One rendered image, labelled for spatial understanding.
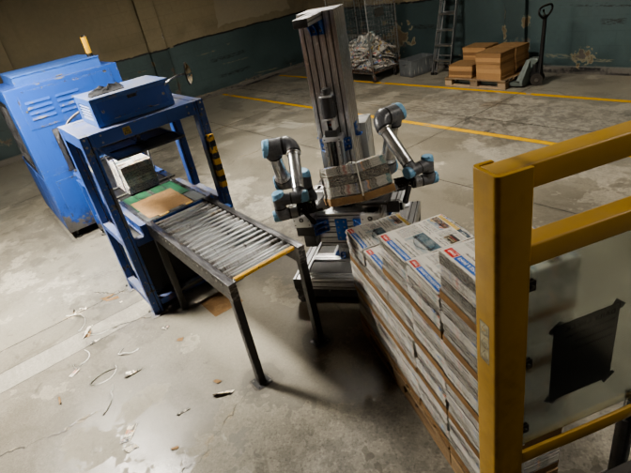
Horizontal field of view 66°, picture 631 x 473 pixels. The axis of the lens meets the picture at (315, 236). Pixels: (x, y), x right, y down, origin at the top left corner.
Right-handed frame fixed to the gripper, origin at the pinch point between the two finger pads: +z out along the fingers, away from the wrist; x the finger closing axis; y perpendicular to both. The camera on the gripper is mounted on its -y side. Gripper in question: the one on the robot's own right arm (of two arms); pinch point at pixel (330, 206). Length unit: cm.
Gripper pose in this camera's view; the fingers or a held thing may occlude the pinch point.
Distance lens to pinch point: 299.4
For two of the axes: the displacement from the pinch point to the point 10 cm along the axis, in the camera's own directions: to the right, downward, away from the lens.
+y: -2.3, -9.6, -1.4
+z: 9.7, -2.4, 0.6
